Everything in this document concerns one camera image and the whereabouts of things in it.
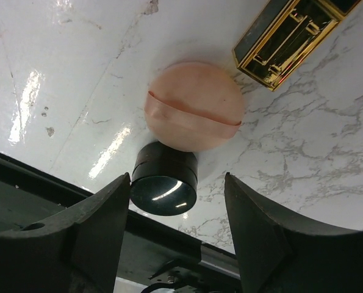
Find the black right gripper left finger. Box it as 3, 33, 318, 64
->
0, 174, 130, 292

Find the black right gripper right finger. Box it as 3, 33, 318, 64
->
225, 174, 363, 292

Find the black round jar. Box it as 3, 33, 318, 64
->
131, 142, 198, 216

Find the gold black lipstick case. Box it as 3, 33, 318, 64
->
232, 0, 359, 91

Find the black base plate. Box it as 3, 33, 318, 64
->
0, 153, 241, 292

